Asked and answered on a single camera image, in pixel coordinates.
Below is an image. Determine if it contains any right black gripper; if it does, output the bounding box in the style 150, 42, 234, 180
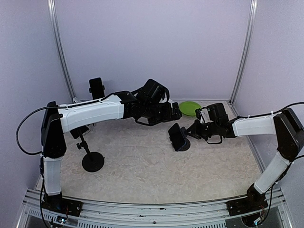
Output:
185, 118, 219, 140

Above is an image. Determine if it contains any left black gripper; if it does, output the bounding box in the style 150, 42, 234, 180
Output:
143, 101, 182, 126

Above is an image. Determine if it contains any low black round stand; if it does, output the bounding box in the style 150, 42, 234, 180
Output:
178, 127, 190, 152

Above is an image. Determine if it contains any blue-edged black phone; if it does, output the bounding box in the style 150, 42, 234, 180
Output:
168, 123, 180, 152

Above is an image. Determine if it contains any tall black pole stand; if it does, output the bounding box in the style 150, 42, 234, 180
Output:
76, 130, 105, 172

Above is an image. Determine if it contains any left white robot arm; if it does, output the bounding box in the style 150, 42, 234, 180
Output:
41, 89, 182, 211

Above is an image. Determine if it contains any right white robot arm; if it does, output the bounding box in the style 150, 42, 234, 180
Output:
183, 103, 304, 213

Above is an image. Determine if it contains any back black phone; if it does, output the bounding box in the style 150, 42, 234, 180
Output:
89, 77, 105, 99

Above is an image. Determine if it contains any small black phone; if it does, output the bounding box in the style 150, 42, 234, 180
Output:
70, 126, 90, 139

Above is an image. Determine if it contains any white folding phone stand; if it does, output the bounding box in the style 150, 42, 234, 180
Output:
73, 97, 81, 104

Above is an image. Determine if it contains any green plate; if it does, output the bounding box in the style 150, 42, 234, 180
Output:
179, 101, 202, 116

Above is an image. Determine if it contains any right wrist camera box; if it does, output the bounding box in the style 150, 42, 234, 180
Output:
195, 103, 229, 125

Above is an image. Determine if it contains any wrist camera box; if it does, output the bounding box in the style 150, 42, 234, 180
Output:
195, 103, 229, 125
135, 79, 170, 105

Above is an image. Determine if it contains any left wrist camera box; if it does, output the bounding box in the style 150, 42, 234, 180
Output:
135, 79, 170, 105

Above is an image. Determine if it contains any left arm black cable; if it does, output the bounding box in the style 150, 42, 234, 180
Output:
15, 92, 119, 156

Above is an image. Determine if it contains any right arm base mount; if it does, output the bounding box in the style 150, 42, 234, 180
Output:
226, 198, 268, 216

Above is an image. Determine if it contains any right aluminium corner post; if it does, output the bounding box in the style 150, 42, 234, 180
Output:
229, 0, 258, 105

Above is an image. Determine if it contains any aluminium corner post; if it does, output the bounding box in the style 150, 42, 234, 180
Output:
229, 0, 258, 105
47, 0, 76, 103

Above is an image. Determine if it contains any front aluminium rail frame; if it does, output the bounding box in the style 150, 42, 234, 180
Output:
16, 187, 293, 228

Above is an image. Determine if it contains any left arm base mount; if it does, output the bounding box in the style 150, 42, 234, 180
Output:
42, 194, 83, 217

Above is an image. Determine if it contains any left aluminium corner post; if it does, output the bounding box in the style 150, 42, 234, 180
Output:
47, 0, 76, 103

